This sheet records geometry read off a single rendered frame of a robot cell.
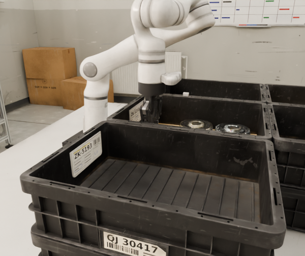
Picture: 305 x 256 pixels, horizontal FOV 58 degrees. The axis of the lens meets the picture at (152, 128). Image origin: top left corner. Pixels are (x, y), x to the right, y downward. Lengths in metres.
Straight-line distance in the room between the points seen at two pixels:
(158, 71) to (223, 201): 0.35
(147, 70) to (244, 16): 3.19
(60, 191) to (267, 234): 0.29
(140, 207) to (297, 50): 3.68
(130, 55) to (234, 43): 2.95
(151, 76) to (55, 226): 0.42
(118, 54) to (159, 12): 0.36
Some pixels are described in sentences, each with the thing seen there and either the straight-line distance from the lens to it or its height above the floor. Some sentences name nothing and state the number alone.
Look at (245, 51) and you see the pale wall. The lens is 3.89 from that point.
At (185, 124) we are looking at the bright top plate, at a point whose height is 0.86.
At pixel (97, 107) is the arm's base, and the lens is 1.09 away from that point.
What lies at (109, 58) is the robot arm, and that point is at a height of 1.04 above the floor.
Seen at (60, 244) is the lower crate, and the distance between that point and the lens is 0.52.
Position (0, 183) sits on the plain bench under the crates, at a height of 0.70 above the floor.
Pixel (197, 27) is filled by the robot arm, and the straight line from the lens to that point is 0.98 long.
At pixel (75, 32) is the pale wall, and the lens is 4.46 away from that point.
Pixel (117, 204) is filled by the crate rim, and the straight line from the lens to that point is 0.41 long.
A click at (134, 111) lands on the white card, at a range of 0.86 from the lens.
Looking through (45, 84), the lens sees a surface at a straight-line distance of 4.33.
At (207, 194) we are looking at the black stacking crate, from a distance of 0.60.
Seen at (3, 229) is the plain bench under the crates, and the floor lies 0.70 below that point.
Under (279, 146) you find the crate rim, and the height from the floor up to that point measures 0.92.
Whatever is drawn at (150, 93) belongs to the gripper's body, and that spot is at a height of 0.99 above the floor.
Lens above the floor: 1.16
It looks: 21 degrees down
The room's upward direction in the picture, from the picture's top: straight up
